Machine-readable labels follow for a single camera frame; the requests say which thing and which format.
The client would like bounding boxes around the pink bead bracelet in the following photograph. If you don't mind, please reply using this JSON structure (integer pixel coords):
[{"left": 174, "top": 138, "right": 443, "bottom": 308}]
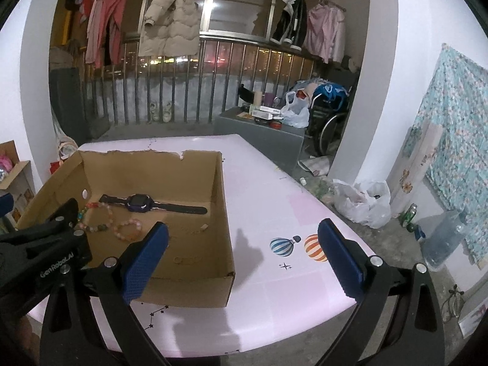
[{"left": 112, "top": 218, "right": 143, "bottom": 242}]

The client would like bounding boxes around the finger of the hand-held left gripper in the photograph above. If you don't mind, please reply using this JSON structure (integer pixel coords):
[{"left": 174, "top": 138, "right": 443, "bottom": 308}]
[
  {"left": 0, "top": 192, "right": 14, "bottom": 220},
  {"left": 0, "top": 197, "right": 79, "bottom": 254}
]

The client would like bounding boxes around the multicoloured bead necklace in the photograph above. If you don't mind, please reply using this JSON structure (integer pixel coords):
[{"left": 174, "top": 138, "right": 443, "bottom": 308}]
[{"left": 74, "top": 203, "right": 115, "bottom": 234}]

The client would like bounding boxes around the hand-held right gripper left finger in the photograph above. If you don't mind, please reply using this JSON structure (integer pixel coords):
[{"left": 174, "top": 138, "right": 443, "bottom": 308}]
[{"left": 40, "top": 222, "right": 172, "bottom": 366}]

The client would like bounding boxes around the grey bench with clutter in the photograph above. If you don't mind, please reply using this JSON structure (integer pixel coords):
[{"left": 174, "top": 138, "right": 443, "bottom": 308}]
[{"left": 213, "top": 106, "right": 306, "bottom": 174}]

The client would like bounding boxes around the pink hanging shirt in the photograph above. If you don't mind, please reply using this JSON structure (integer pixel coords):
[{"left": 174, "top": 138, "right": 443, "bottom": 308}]
[{"left": 304, "top": 3, "right": 347, "bottom": 63}]

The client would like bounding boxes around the wheelchair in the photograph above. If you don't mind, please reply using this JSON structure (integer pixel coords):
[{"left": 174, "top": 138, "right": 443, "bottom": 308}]
[{"left": 307, "top": 84, "right": 353, "bottom": 157}]

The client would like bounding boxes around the beige puffer coat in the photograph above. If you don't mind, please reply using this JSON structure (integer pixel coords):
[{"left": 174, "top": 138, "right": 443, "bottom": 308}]
[{"left": 138, "top": 0, "right": 201, "bottom": 57}]

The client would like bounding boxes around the pink crumpled cloth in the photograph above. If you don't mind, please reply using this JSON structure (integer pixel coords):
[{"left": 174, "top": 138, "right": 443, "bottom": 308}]
[{"left": 0, "top": 154, "right": 14, "bottom": 180}]

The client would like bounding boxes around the open printed cardboard box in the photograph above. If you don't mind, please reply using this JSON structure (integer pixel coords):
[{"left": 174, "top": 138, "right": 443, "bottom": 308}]
[{"left": 0, "top": 141, "right": 37, "bottom": 233}]

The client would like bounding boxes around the large brown cardboard box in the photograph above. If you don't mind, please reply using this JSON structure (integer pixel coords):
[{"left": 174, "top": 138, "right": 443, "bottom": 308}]
[{"left": 15, "top": 149, "right": 236, "bottom": 309}]

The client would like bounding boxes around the white flat box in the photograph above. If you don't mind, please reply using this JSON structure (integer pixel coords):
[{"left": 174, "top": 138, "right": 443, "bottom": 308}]
[{"left": 249, "top": 106, "right": 283, "bottom": 120}]

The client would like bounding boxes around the black and white jacket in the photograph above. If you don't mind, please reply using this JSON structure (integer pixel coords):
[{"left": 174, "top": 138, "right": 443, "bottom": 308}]
[{"left": 271, "top": 0, "right": 307, "bottom": 50}]

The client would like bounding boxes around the teal floral curtain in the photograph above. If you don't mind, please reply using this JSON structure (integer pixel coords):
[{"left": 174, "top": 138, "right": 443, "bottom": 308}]
[{"left": 425, "top": 44, "right": 488, "bottom": 262}]

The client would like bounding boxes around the blue plastic bag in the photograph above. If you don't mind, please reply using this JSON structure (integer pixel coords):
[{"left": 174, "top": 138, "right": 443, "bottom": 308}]
[{"left": 316, "top": 83, "right": 349, "bottom": 102}]

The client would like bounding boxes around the green can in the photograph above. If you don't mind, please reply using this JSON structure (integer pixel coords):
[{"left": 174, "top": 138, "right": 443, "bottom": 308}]
[{"left": 400, "top": 203, "right": 418, "bottom": 233}]

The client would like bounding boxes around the light pink hanging garment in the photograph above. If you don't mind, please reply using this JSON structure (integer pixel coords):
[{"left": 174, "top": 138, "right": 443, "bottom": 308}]
[{"left": 84, "top": 0, "right": 111, "bottom": 65}]

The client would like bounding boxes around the salmon red hanging garment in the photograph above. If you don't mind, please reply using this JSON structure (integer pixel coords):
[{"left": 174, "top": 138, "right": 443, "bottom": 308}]
[{"left": 102, "top": 0, "right": 127, "bottom": 65}]

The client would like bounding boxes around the floral cloth bag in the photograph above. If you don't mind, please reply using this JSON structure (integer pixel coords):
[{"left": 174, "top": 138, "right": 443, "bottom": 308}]
[{"left": 299, "top": 156, "right": 332, "bottom": 178}]

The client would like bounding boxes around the large clear water bottle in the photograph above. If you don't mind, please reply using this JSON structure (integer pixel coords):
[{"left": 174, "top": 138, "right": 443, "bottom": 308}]
[{"left": 421, "top": 210, "right": 468, "bottom": 273}]

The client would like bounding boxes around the brown cloth bundle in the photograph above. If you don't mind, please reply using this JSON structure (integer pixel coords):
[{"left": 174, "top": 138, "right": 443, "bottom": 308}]
[{"left": 49, "top": 44, "right": 82, "bottom": 70}]

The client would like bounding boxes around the crumpled white plastic bag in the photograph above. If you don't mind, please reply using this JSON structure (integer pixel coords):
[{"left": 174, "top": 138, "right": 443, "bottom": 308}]
[{"left": 332, "top": 179, "right": 393, "bottom": 229}]

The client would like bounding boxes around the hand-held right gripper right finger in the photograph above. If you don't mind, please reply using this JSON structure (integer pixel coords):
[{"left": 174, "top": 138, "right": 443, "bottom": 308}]
[{"left": 314, "top": 218, "right": 447, "bottom": 366}]

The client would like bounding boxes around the metal balcony railing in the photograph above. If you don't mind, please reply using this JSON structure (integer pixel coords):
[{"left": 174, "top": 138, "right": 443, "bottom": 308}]
[{"left": 82, "top": 34, "right": 344, "bottom": 124}]

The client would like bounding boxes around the blue smartwatch black strap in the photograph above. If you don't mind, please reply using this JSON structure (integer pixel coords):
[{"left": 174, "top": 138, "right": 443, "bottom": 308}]
[{"left": 98, "top": 194, "right": 208, "bottom": 215}]

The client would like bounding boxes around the white floral board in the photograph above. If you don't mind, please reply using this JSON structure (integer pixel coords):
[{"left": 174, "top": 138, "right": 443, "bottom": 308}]
[{"left": 391, "top": 124, "right": 445, "bottom": 216}]

